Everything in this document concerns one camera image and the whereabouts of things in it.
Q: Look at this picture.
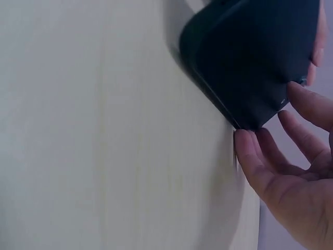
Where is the person's left hand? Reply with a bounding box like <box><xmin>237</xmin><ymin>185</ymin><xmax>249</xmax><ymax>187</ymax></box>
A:
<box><xmin>306</xmin><ymin>1</ymin><xmax>328</xmax><ymax>88</ymax></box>

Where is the person's right hand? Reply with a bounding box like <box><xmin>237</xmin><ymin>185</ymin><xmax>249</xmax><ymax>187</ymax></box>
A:
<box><xmin>234</xmin><ymin>81</ymin><xmax>333</xmax><ymax>250</ymax></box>

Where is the black rounded case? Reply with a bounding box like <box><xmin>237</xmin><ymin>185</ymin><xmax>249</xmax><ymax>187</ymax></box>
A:
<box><xmin>178</xmin><ymin>0</ymin><xmax>322</xmax><ymax>131</ymax></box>

